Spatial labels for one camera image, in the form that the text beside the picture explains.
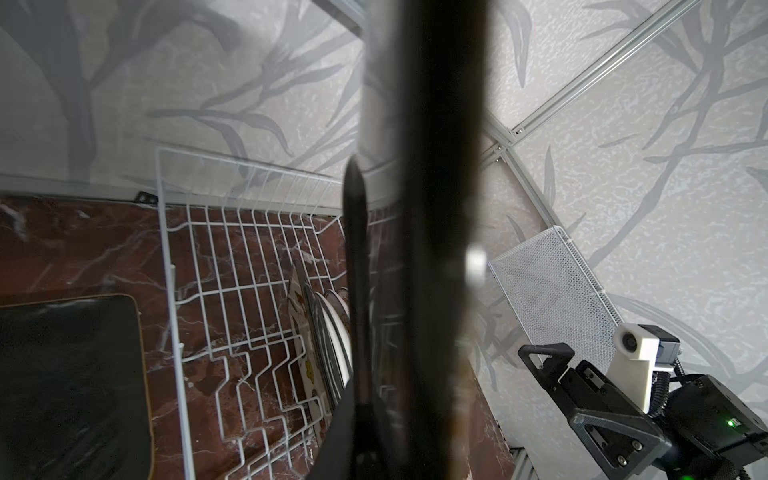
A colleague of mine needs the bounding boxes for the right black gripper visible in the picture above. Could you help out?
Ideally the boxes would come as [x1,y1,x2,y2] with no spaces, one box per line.
[518,342,672,479]

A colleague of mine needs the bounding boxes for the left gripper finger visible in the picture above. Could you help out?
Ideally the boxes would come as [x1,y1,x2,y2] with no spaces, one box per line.
[308,157,375,479]

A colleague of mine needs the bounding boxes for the floral square plate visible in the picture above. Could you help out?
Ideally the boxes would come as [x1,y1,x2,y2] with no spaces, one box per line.
[356,1,488,479]
[288,268,328,422]

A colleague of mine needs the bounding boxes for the black square plate yellow rim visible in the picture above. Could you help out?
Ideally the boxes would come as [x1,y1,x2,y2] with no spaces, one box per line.
[1,294,154,479]

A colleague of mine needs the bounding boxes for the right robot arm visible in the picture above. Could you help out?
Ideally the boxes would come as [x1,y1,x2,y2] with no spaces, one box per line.
[518,343,767,479]

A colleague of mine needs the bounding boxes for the white mesh wall basket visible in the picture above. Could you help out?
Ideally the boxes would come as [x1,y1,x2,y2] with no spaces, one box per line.
[490,226,623,373]

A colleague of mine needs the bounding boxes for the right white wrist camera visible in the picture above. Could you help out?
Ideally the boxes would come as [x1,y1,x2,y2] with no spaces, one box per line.
[606,323,681,413]

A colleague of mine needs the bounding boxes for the white wire dish rack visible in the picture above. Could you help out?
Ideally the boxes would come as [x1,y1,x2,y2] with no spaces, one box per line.
[154,147,348,479]

